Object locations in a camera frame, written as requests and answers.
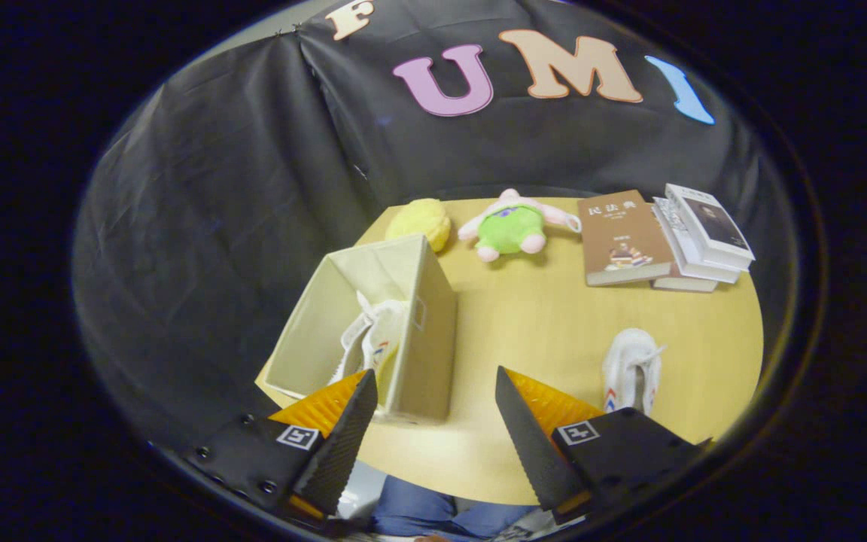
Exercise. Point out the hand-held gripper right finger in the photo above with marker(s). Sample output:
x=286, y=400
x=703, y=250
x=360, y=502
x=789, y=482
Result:
x=527, y=440

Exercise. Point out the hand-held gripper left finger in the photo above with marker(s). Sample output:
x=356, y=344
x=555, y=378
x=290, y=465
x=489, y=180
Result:
x=343, y=444

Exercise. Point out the white canvas shoe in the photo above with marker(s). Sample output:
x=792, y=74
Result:
x=381, y=331
x=629, y=361

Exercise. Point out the beige fabric storage box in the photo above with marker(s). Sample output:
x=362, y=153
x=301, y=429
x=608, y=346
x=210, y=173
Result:
x=430, y=354

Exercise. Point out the person's legs in jeans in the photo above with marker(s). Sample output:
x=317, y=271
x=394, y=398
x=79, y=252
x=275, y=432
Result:
x=418, y=508

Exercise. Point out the green pink plush toy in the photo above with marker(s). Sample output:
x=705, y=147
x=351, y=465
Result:
x=509, y=229

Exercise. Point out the reddish brown book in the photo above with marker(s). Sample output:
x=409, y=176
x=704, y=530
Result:
x=685, y=284

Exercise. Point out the brown cover book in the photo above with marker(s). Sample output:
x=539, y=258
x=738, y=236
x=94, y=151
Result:
x=622, y=233

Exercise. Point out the yellow plush corn toy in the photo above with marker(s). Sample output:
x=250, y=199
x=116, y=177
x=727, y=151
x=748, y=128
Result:
x=418, y=220

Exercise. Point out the white grey patterned book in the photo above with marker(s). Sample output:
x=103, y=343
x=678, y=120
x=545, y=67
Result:
x=670, y=220

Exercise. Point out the white book with portrait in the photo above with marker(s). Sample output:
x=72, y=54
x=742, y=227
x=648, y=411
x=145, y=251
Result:
x=712, y=222

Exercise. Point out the black backdrop cloth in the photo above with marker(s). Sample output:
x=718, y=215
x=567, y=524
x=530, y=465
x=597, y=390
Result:
x=215, y=188

